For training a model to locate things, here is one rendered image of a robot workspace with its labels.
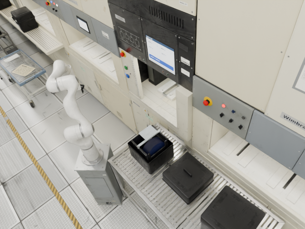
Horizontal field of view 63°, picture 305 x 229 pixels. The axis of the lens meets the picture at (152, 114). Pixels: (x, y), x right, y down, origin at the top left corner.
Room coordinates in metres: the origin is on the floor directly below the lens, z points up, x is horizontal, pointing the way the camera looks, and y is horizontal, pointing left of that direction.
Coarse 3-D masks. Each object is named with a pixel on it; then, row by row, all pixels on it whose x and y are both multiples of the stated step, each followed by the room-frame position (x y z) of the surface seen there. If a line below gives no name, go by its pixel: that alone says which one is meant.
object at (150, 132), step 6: (150, 126) 1.25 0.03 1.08; (144, 132) 1.20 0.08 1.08; (150, 132) 1.20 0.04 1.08; (156, 132) 1.19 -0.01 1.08; (138, 138) 1.26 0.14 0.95; (144, 138) 1.15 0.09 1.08; (150, 138) 1.15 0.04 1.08; (162, 138) 1.22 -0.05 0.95; (138, 144) 1.15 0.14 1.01; (144, 144) 1.28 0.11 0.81; (138, 150) 1.16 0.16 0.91; (162, 150) 1.14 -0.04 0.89; (144, 156) 1.10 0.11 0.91; (150, 156) 1.07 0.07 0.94; (156, 156) 1.10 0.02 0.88
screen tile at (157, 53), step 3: (147, 39) 1.59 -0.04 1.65; (150, 42) 1.56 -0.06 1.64; (153, 42) 1.53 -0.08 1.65; (150, 45) 1.57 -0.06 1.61; (153, 45) 1.54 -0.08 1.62; (150, 48) 1.57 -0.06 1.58; (156, 48) 1.51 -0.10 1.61; (150, 51) 1.57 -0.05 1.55; (153, 51) 1.54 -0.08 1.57; (156, 51) 1.52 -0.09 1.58; (153, 54) 1.55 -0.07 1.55; (156, 54) 1.52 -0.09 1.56; (159, 54) 1.49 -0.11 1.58; (159, 57) 1.49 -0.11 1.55
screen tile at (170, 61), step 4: (160, 48) 1.48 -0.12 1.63; (164, 48) 1.44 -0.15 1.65; (164, 52) 1.45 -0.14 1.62; (168, 52) 1.41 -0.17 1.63; (164, 56) 1.45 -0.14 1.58; (172, 56) 1.38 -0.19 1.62; (164, 60) 1.45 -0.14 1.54; (168, 60) 1.42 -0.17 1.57; (172, 60) 1.38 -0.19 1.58; (172, 64) 1.38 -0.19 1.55
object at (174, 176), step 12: (192, 156) 1.06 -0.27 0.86; (168, 168) 0.99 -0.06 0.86; (180, 168) 0.98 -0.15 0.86; (192, 168) 0.96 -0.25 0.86; (204, 168) 0.94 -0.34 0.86; (168, 180) 0.90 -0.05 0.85; (180, 180) 0.87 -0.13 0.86; (192, 180) 0.86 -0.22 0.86; (204, 180) 0.84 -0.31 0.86; (180, 192) 0.79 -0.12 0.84; (192, 192) 0.77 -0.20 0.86
